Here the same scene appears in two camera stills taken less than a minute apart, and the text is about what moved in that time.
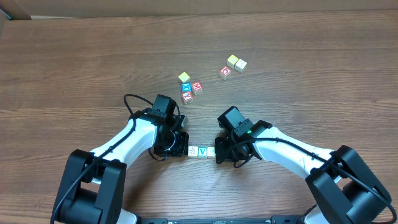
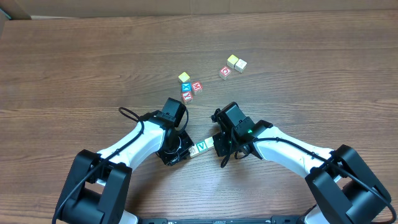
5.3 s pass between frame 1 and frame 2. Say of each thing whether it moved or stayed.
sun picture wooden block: stayed
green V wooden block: moved
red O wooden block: stayed
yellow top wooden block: stayed
